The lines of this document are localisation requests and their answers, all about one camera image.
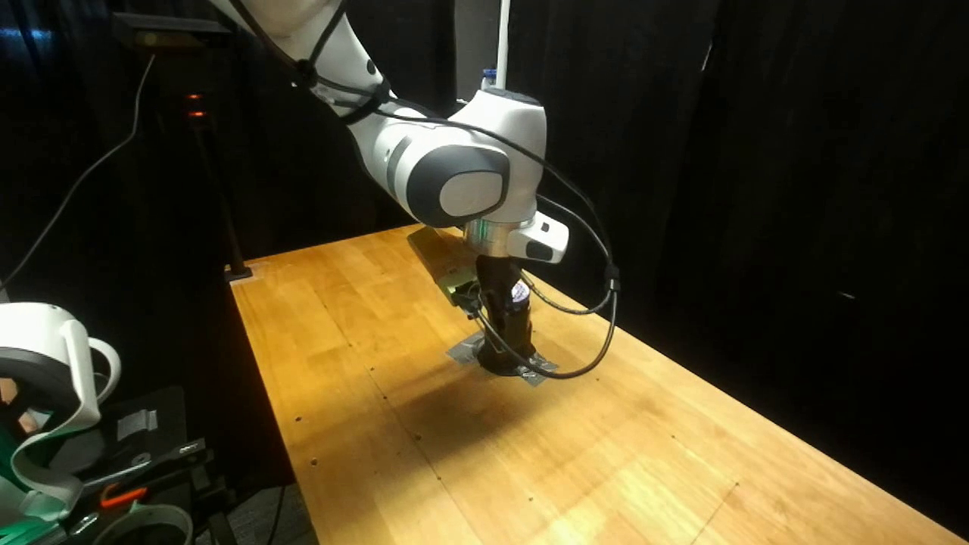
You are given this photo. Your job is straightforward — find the small silver tray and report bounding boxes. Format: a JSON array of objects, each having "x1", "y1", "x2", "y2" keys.
[{"x1": 441, "y1": 330, "x2": 560, "y2": 387}]

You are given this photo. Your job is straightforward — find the black tripod stand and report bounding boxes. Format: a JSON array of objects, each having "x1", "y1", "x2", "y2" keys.
[{"x1": 186, "y1": 43, "x2": 256, "y2": 286}]

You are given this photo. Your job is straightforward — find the white vertical pole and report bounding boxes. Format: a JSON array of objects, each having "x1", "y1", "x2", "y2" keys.
[{"x1": 488, "y1": 0, "x2": 516, "y2": 94}]

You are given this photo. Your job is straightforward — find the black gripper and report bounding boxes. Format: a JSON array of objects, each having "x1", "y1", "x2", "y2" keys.
[{"x1": 472, "y1": 252, "x2": 540, "y2": 357}]

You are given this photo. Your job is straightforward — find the thin grey hanging cable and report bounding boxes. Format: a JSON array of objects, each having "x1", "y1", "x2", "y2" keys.
[{"x1": 0, "y1": 48, "x2": 160, "y2": 291}]

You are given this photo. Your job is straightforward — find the white rounded device housing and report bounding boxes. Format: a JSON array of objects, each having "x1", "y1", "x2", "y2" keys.
[{"x1": 0, "y1": 301, "x2": 123, "y2": 508}]

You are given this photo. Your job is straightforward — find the orange handled clamp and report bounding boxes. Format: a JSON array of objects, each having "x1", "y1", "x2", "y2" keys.
[{"x1": 96, "y1": 481, "x2": 155, "y2": 511}]

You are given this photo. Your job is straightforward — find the dark jar with white lid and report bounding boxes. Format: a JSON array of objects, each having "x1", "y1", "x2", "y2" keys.
[{"x1": 495, "y1": 283, "x2": 535, "y2": 357}]

